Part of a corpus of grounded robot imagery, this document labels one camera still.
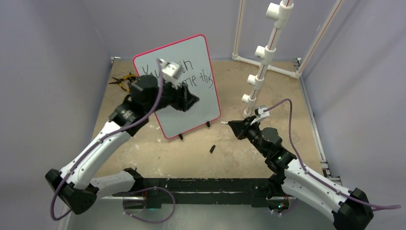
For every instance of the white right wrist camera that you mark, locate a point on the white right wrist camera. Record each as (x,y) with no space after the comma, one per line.
(261,113)

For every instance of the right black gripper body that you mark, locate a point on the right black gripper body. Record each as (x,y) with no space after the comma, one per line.
(248,131)

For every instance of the black marker cap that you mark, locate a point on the black marker cap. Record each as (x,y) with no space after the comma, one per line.
(212,148)

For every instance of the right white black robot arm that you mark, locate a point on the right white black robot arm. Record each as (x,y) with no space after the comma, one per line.
(347,209)

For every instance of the yellow black pliers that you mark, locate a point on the yellow black pliers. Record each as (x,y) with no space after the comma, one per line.
(126,81)

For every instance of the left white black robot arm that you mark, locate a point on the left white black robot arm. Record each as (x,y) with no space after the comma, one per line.
(75,183)

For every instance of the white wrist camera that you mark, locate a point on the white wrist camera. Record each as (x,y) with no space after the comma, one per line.
(170,72)
(261,113)

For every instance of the pink framed whiteboard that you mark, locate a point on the pink framed whiteboard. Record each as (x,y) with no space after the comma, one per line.
(192,54)

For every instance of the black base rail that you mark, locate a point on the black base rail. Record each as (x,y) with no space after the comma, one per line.
(256,192)

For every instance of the white PVC pipe frame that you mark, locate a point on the white PVC pipe frame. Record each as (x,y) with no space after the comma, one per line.
(280,14)

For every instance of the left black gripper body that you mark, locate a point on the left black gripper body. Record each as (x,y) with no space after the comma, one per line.
(170,96)

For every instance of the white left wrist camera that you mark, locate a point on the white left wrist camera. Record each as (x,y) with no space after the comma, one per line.
(170,72)

